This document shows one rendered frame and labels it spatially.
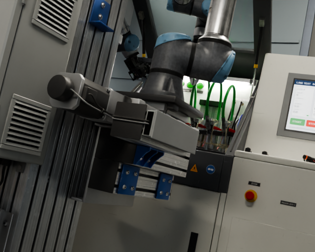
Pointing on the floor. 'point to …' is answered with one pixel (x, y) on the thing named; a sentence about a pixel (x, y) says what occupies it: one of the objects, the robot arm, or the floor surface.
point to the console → (276, 175)
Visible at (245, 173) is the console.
